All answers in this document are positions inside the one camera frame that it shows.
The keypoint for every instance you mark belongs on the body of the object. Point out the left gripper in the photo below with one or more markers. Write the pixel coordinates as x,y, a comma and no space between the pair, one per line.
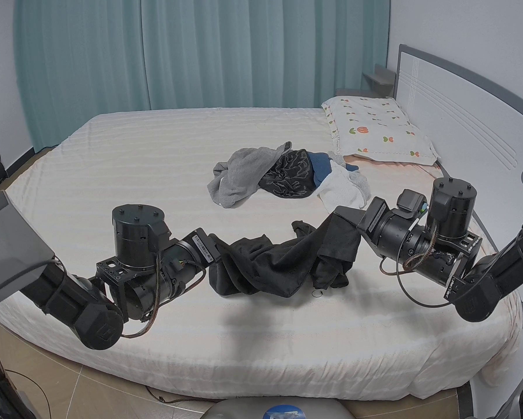
178,269

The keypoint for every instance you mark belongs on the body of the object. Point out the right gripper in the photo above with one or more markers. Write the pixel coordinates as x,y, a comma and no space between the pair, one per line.
392,234

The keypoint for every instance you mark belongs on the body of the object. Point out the black T-shirt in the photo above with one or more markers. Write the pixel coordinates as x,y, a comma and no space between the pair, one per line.
279,264

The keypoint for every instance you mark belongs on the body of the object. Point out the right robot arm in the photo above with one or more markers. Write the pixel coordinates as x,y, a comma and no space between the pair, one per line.
484,286

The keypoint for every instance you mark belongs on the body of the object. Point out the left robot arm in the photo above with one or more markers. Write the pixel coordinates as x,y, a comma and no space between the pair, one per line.
12,242

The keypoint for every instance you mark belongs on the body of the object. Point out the bed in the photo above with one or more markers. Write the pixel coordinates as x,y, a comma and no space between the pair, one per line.
156,168

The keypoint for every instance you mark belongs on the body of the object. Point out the white garment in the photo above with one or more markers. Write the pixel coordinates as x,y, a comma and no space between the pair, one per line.
342,192

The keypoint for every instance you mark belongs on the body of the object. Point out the dark blue garment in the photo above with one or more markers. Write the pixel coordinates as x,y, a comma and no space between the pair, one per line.
321,166

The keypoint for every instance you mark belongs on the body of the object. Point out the black patterned garment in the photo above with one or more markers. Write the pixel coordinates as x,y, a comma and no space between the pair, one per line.
289,175

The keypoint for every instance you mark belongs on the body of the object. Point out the white printed pillow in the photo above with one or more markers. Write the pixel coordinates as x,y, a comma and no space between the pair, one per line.
375,125

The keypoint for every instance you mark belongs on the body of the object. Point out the grey garment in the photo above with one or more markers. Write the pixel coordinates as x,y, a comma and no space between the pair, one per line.
244,173

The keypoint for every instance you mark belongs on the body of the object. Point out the grey bedside table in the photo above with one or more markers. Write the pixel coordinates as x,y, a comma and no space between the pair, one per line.
375,83

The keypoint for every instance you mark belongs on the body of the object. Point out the blue-green curtain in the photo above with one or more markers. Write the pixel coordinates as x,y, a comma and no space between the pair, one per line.
82,50
261,37

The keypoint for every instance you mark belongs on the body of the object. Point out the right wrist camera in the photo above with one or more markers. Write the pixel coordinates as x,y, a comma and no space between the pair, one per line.
409,201

